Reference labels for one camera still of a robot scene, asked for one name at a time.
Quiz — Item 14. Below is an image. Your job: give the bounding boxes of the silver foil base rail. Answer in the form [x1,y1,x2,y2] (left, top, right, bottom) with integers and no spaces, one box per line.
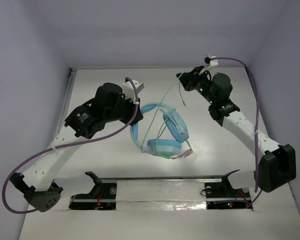
[71,176,286,211]

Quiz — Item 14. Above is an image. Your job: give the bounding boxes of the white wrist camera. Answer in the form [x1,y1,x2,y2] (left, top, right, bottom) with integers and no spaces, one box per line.
[202,54,219,72]
[121,77,145,103]

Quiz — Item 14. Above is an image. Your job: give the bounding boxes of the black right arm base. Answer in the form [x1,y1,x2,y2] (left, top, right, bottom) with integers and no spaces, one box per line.
[200,170,252,210]

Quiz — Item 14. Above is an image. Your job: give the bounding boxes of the green headphone cable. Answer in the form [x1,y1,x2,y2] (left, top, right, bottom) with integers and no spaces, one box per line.
[140,72,194,160]

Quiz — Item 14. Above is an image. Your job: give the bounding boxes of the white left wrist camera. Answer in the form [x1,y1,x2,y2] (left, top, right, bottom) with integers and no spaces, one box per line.
[121,77,145,103]

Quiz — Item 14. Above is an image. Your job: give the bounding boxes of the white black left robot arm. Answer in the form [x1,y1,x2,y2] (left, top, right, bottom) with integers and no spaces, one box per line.
[1,77,144,214]

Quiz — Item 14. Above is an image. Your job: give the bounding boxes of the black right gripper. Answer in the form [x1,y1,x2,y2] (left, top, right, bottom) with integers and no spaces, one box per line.
[178,65,217,105]

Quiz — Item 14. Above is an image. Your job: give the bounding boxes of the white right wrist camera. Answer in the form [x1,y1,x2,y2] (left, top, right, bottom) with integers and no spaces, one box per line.
[202,54,219,72]

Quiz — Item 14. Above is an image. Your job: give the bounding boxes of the light blue headphones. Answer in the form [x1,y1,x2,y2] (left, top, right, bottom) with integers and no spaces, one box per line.
[130,102,193,159]

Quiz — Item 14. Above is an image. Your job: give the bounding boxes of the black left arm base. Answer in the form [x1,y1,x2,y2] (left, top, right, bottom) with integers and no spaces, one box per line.
[68,171,117,211]

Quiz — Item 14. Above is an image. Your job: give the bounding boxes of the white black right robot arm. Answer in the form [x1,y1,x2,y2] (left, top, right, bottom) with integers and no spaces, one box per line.
[176,66,297,193]

